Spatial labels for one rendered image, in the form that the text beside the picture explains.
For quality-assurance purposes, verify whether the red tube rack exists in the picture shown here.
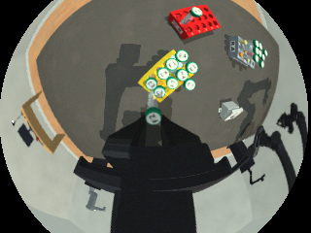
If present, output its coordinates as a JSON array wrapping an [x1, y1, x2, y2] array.
[[168, 5, 221, 40]]

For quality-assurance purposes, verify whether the yellow tube rack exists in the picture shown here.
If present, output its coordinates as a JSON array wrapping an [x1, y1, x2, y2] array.
[[138, 50, 176, 102]]

